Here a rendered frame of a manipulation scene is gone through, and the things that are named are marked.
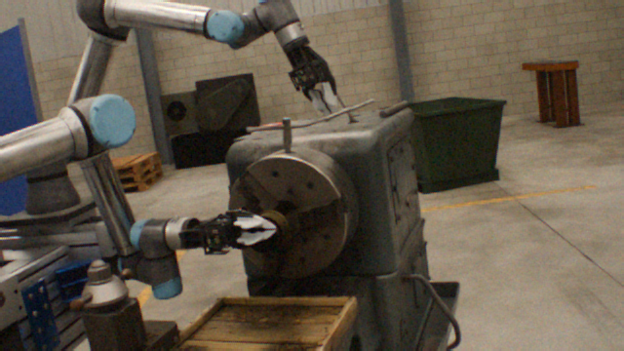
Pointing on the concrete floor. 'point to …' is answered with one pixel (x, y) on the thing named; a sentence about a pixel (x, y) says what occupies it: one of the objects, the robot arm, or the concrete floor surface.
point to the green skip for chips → (455, 141)
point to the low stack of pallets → (133, 175)
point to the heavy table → (557, 91)
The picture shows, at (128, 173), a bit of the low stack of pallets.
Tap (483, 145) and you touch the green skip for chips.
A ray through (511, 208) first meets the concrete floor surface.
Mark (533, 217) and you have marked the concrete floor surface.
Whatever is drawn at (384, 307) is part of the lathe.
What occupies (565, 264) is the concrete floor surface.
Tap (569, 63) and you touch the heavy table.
